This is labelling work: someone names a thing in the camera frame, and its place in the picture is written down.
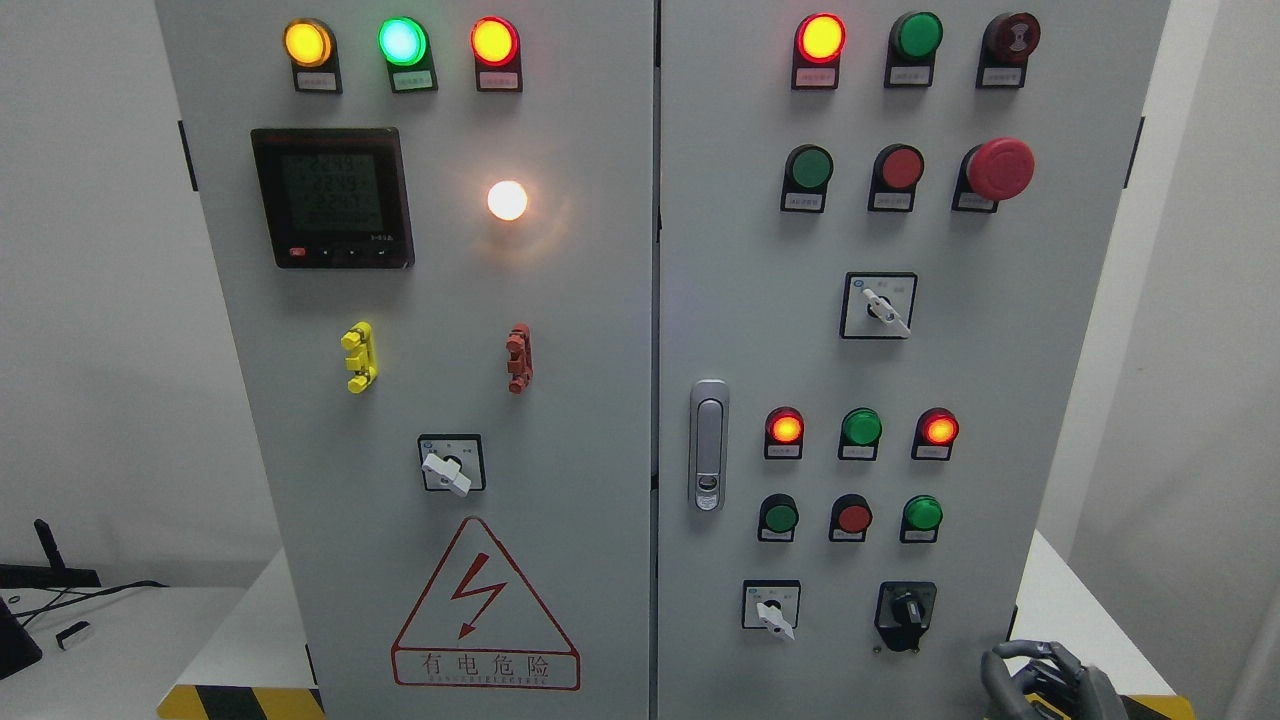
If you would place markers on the red indicator light middle right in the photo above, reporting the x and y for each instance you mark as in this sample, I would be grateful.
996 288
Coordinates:
935 434

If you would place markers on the red terminal connector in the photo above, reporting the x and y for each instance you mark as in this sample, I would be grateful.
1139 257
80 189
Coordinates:
519 362

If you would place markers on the green indicator light lower right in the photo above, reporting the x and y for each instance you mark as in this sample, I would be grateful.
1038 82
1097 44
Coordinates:
921 520

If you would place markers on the black digital power meter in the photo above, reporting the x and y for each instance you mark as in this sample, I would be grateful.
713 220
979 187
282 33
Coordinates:
334 197

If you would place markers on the black device with antenna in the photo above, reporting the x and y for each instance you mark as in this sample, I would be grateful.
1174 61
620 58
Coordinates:
55 574

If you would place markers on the red push button upper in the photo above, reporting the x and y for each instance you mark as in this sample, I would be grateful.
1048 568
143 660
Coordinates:
895 174

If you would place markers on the green lit indicator light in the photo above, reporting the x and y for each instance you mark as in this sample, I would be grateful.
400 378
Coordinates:
406 49

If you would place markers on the red push button lower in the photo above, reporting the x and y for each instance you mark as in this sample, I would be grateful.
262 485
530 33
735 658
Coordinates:
849 519

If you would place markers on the green push button lower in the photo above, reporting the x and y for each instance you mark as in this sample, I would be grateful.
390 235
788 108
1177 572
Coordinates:
777 519

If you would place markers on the yellow terminal connector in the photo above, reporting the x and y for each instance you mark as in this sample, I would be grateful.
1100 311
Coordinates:
358 342

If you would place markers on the white selector switch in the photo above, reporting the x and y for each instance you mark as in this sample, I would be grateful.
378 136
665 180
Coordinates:
771 606
878 305

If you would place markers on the red lit light top right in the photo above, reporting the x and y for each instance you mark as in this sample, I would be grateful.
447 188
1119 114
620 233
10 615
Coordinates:
819 41

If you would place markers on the red lit light middle left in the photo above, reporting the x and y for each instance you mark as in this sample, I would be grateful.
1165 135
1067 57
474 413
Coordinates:
784 434

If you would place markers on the red electric hazard warning sticker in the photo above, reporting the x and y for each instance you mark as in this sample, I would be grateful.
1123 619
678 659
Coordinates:
479 623

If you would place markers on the red emergency stop button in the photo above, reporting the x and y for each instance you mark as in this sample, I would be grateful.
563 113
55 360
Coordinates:
994 171

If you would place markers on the yellow indicator light top left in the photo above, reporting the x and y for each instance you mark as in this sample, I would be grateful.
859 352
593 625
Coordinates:
312 49

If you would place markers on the white platform with hazard stripes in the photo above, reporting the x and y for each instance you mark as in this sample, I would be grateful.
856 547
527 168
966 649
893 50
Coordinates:
256 665

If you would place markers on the red lit indicator light left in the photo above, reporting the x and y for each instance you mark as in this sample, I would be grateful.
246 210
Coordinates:
498 63

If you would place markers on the white selector switch left door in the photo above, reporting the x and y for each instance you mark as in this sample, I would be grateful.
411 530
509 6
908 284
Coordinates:
452 463

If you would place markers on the white glowing indicator light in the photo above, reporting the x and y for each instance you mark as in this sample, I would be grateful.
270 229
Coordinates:
507 200

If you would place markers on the white selector switch upper right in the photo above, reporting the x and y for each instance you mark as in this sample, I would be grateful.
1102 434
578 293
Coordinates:
878 305

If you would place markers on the green push button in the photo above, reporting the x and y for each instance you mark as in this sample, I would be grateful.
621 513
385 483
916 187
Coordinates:
806 175
777 519

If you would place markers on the black object at left edge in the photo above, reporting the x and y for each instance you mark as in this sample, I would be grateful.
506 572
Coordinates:
18 649

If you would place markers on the small white usb dongle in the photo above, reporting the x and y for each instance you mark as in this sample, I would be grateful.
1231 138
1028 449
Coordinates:
73 634

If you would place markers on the white selector switch lower right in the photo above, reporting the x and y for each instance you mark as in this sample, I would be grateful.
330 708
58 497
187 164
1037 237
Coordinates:
771 606

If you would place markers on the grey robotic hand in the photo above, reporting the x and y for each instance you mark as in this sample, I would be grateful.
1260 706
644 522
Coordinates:
1034 679

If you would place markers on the green indicator light middle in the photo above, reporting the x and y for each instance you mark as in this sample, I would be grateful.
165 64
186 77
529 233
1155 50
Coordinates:
860 434

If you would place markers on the silver cabinet door handle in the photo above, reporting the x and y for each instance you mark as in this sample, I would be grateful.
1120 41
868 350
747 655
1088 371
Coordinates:
709 401

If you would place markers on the black rotary knob switch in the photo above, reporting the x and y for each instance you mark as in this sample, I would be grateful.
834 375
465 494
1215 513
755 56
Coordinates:
904 611

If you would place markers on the red push button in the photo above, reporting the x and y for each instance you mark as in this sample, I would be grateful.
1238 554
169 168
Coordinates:
849 519
895 174

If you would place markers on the green push button upper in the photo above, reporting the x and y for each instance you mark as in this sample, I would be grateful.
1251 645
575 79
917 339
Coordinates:
806 175

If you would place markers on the green indicator light top right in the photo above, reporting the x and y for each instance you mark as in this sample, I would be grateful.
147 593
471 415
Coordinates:
914 40

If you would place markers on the grey electrical control cabinet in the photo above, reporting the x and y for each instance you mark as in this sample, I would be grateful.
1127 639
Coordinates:
651 138

